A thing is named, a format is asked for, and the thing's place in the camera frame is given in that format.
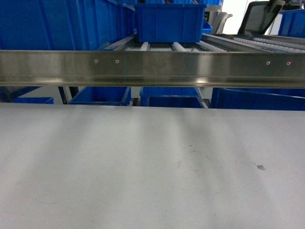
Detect blue bin below centre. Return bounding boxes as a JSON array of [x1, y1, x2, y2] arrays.
[[140, 87, 203, 108]]

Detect blue bin below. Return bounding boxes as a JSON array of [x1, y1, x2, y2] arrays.
[[209, 88, 305, 111], [69, 86, 132, 106], [140, 87, 203, 108]]

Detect blue bin below left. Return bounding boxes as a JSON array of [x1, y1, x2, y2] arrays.
[[69, 86, 132, 106]]

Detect blue bin on rollers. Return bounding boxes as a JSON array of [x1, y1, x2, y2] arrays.
[[134, 3, 206, 43]]

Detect white roller conveyor track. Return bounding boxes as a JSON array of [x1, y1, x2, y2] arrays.
[[201, 34, 305, 53]]

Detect blue bin below right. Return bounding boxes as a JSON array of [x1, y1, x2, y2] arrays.
[[209, 88, 305, 111]]

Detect small blue bin far left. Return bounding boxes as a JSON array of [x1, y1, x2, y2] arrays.
[[13, 97, 54, 104]]

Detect black mesh office chair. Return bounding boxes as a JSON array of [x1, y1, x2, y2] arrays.
[[237, 0, 285, 35]]

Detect large blue bin upper left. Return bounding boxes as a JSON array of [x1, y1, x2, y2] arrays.
[[0, 0, 134, 51]]

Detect blue bin upper right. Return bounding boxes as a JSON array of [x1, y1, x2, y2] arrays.
[[278, 9, 305, 38]]

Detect stainless steel shelf rail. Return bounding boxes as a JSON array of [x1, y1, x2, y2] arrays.
[[0, 50, 305, 88]]

